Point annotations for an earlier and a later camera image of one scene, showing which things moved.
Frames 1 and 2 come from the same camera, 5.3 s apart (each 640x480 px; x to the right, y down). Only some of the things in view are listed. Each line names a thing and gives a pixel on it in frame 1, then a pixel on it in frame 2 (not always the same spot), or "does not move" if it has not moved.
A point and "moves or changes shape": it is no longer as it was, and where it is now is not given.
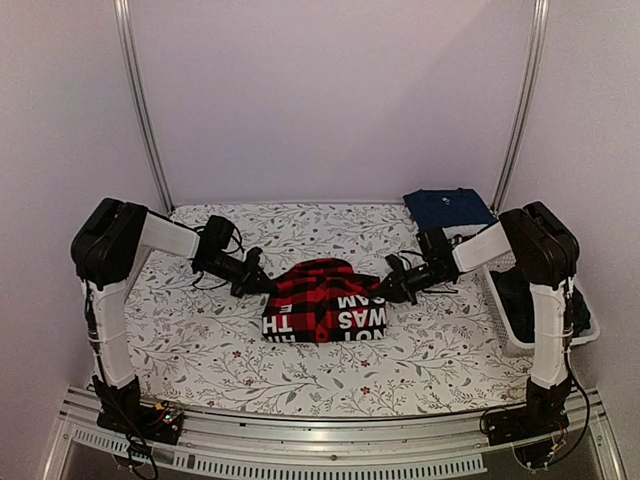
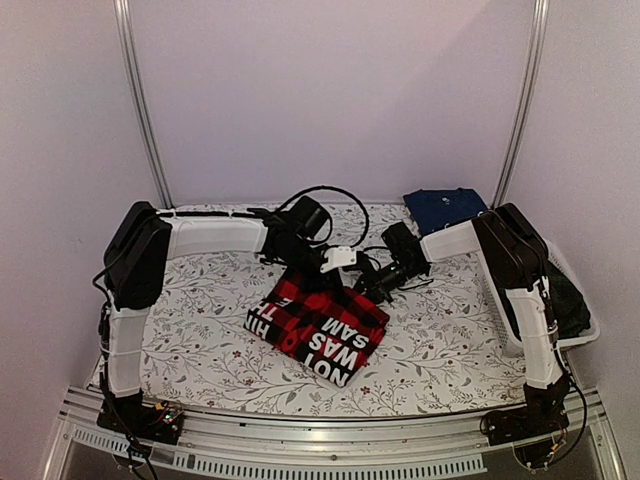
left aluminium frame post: [123, 8] does not move
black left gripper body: [241, 283] -> [310, 285]
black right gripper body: [411, 282] -> [381, 286]
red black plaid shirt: [323, 301] moves or changes shape
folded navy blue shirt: [447, 207] does not move
